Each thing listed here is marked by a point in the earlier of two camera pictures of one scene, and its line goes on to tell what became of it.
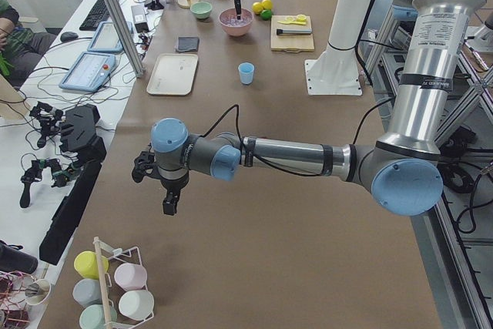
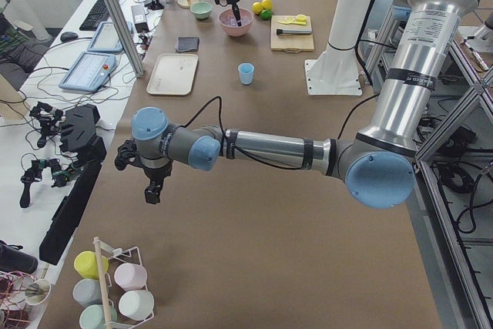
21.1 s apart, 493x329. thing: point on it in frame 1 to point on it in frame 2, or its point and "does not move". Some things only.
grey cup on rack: x=87 y=292 does not move
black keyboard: x=98 y=14 does not move
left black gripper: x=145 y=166 to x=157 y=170
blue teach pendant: x=89 y=72 does not move
